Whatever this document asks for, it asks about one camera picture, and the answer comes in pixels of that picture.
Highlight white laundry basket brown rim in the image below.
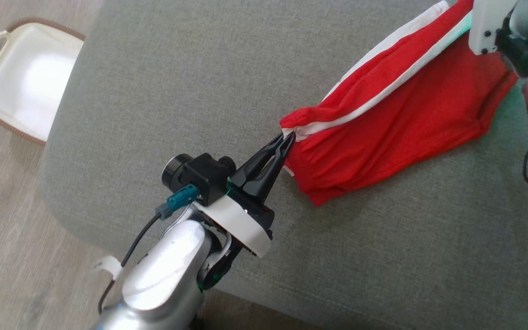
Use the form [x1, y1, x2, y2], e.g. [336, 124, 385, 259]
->
[0, 17, 86, 146]

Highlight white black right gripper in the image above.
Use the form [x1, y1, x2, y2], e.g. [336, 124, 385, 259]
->
[468, 0, 528, 78]

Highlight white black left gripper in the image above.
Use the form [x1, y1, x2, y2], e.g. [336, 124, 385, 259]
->
[195, 132, 297, 290]

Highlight white cable tape tag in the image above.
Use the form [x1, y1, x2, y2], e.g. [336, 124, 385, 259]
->
[94, 256, 123, 281]

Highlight red shorts white stripes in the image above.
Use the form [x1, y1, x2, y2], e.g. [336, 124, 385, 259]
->
[280, 0, 519, 207]

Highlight grey fabric sofa seat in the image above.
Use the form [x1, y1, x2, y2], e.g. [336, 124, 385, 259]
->
[39, 0, 528, 330]

